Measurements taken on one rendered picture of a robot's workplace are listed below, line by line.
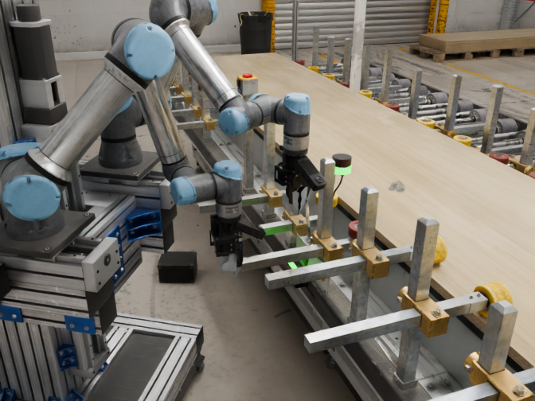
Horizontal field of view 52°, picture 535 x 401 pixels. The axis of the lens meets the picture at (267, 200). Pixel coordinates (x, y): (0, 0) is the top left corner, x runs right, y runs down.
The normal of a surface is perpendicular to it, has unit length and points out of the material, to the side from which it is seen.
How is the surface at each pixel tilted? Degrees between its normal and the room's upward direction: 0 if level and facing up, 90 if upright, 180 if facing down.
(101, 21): 90
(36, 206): 95
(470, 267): 0
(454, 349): 90
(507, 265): 0
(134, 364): 0
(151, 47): 85
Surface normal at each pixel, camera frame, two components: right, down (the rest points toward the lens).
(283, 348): 0.00, -0.90
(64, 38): 0.30, 0.41
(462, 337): -0.94, 0.15
